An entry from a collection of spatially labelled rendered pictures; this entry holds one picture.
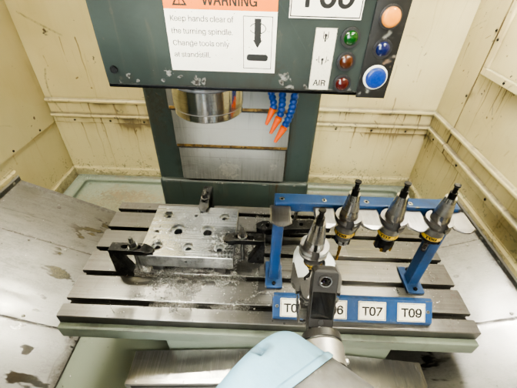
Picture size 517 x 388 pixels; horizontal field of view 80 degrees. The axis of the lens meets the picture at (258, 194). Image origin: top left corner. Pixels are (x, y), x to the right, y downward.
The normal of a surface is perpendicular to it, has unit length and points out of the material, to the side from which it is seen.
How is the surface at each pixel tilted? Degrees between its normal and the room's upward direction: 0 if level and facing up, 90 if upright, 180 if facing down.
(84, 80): 90
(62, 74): 90
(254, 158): 90
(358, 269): 0
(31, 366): 24
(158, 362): 7
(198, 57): 90
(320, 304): 63
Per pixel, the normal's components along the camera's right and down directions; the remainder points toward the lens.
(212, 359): -0.11, -0.78
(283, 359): 0.17, -0.90
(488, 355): -0.39, -0.73
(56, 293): 0.43, -0.69
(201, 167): -0.04, 0.62
